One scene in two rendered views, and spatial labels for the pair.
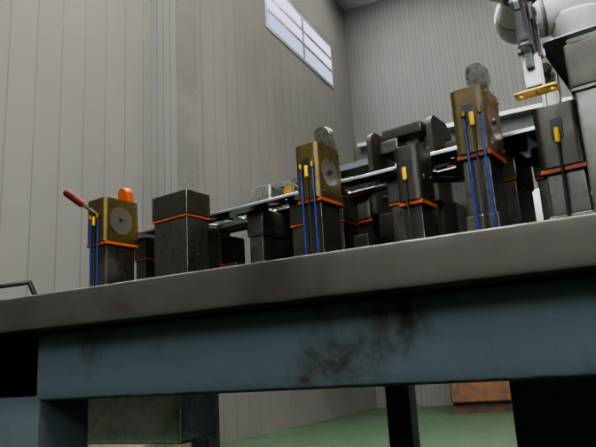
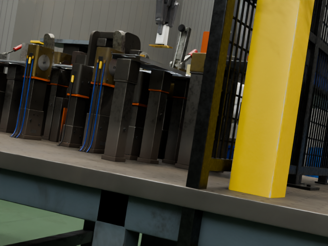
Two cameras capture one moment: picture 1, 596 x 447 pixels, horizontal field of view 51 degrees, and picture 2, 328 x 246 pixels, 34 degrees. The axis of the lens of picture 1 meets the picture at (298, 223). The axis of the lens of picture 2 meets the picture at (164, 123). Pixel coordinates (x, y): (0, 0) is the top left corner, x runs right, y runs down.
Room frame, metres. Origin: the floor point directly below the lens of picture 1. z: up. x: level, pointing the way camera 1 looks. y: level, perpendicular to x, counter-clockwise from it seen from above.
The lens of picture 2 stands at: (-0.76, -0.43, 0.80)
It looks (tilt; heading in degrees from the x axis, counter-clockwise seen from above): 1 degrees up; 357
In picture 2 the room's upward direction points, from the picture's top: 9 degrees clockwise
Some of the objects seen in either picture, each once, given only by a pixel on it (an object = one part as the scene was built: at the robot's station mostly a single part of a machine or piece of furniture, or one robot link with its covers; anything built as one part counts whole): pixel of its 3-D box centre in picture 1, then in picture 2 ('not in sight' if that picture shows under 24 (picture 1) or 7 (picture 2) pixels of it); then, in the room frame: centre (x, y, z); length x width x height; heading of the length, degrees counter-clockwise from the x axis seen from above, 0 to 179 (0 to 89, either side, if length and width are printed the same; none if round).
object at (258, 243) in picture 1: (271, 270); (17, 99); (1.53, 0.07, 0.84); 0.12 x 0.05 x 0.29; 145
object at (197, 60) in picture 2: not in sight; (200, 112); (0.88, -0.63, 0.88); 0.08 x 0.08 x 0.36; 55
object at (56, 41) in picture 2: (329, 179); (77, 44); (1.82, -0.10, 1.16); 0.37 x 0.14 x 0.02; 55
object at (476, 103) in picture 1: (483, 190); (99, 101); (1.00, -0.31, 0.87); 0.12 x 0.07 x 0.35; 145
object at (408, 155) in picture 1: (417, 224); (73, 106); (1.11, -0.22, 0.84); 0.10 x 0.05 x 0.29; 145
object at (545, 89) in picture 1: (536, 90); (160, 45); (1.14, -0.49, 1.11); 0.08 x 0.04 x 0.01; 55
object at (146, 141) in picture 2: not in sight; (154, 116); (0.89, -0.49, 0.84); 0.05 x 0.05 x 0.29; 55
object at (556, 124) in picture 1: (571, 195); (133, 115); (0.94, -0.43, 0.84); 0.12 x 0.07 x 0.28; 145
